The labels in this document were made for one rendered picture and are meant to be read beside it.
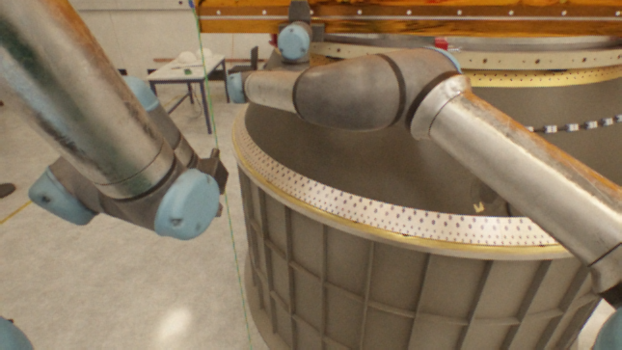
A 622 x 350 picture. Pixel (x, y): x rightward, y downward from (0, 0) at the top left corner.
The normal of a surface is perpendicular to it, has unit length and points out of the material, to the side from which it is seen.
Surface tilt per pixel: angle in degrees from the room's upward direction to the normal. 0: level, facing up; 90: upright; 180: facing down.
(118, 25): 90
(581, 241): 93
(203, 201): 90
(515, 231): 43
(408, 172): 62
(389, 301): 90
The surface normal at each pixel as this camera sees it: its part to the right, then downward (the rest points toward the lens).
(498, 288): 0.00, 0.47
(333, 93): -0.46, 0.11
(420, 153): -0.27, -0.01
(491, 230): -0.06, -0.32
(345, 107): -0.33, 0.46
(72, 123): 0.39, 0.65
